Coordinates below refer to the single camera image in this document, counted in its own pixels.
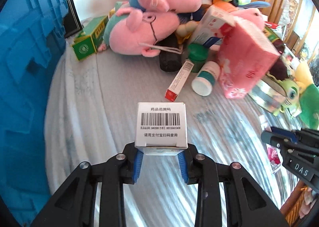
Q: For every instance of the green cardboard box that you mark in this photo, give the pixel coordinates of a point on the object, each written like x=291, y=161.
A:
x=90, y=38

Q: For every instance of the yellow duck plush green hood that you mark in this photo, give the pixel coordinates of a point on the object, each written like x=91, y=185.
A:
x=301, y=96

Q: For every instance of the small pink pig orange hat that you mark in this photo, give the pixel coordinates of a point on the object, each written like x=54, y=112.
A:
x=252, y=14

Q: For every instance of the white medicine bottle green band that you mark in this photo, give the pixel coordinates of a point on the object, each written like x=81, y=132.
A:
x=206, y=78

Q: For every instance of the white red blue carton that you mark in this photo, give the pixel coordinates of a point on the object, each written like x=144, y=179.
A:
x=214, y=25

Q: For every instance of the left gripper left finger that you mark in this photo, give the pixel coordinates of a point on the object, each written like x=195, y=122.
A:
x=73, y=203

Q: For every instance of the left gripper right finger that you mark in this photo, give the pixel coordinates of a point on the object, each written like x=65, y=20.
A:
x=247, y=204

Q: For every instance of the red white tube box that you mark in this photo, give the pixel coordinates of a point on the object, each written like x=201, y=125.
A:
x=177, y=84

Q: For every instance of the light striped bed cover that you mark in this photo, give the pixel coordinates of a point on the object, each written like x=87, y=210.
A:
x=92, y=113

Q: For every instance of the blue plastic storage crate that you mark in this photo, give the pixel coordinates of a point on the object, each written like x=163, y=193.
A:
x=32, y=42

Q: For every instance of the black picture frame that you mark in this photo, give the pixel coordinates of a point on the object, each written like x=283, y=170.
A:
x=71, y=21

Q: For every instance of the green cap bottle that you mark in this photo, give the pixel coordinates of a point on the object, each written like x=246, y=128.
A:
x=198, y=55

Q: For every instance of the pink pig plush with glasses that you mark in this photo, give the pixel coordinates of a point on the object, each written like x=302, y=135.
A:
x=132, y=32

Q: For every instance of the blue plastic spoon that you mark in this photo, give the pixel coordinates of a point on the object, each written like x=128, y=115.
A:
x=256, y=4

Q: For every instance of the white medicine box with barcode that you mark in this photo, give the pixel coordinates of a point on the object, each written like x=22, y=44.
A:
x=161, y=128

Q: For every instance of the pink tissue pack upright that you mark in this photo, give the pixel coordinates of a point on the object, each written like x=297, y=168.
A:
x=245, y=56

